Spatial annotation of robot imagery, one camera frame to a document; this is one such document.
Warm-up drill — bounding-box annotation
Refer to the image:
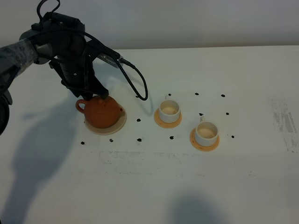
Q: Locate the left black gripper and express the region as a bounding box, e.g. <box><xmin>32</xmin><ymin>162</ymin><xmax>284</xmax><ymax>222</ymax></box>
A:
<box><xmin>49</xmin><ymin>40</ymin><xmax>109</xmax><ymax>101</ymax></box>

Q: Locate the brown clay teapot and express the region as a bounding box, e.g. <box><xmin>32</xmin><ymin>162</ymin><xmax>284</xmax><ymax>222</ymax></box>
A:
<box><xmin>76</xmin><ymin>96</ymin><xmax>123</xmax><ymax>128</ymax></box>

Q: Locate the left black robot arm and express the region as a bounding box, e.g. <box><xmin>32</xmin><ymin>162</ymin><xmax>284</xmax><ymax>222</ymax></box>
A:
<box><xmin>0</xmin><ymin>13</ymin><xmax>109</xmax><ymax>132</ymax></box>

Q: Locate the beige round teapot saucer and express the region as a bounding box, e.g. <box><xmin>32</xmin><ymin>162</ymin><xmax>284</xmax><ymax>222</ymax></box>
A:
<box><xmin>84</xmin><ymin>107</ymin><xmax>127</xmax><ymax>135</ymax></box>

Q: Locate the orange coaster near teapot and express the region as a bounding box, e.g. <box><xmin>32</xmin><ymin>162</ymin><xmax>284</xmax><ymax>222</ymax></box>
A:
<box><xmin>154</xmin><ymin>109</ymin><xmax>182</xmax><ymax>128</ymax></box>

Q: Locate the white teacup near teapot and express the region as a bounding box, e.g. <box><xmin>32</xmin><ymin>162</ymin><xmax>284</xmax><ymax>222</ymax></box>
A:
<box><xmin>158</xmin><ymin>98</ymin><xmax>181</xmax><ymax>124</ymax></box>

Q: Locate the white teacup far right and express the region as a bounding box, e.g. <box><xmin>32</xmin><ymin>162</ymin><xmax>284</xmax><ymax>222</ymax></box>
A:
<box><xmin>194</xmin><ymin>117</ymin><xmax>219</xmax><ymax>147</ymax></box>

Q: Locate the orange coaster far right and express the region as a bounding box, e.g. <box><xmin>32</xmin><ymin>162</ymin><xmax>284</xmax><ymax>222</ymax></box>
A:
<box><xmin>190</xmin><ymin>128</ymin><xmax>220</xmax><ymax>152</ymax></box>

